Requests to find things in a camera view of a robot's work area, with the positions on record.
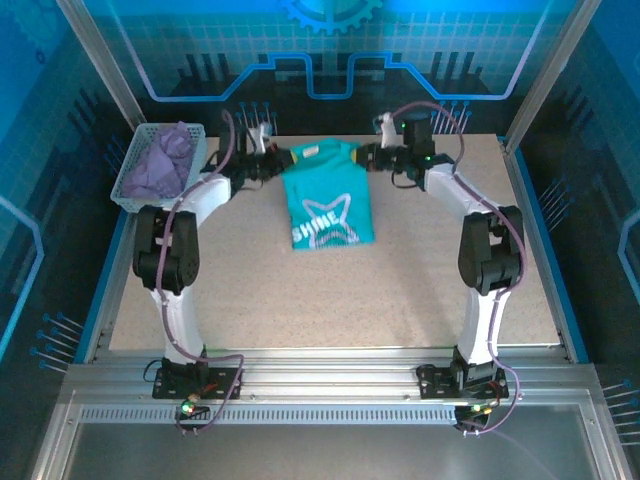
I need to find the small board with LEDs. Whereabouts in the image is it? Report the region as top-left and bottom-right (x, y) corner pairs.
(174, 399), (211, 422)
(454, 402), (494, 426)

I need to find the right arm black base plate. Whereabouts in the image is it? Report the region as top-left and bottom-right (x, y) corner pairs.
(416, 364), (511, 401)

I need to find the perforated metal strip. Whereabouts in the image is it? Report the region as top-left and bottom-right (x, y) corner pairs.
(79, 405), (459, 427)

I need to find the purple cloth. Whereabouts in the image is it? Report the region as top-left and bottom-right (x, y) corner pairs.
(121, 120), (195, 200)

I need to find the aluminium frame post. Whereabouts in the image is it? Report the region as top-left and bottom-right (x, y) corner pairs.
(55, 0), (147, 132)
(503, 0), (605, 146)

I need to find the grey metal bottom panel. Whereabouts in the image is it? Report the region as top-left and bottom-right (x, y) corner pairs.
(62, 424), (601, 480)

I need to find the aluminium mounting rail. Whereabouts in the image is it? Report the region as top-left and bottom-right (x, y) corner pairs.
(59, 344), (599, 409)

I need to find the teal t-shirt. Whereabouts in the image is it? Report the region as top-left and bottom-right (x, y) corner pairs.
(281, 139), (377, 253)

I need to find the white plastic basket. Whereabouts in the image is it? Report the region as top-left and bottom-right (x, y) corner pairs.
(109, 123), (209, 215)

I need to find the aluminium table side rail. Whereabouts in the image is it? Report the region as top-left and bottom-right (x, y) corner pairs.
(82, 212), (144, 364)
(497, 133), (576, 364)

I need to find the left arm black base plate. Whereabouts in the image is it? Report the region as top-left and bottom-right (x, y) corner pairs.
(152, 359), (245, 401)

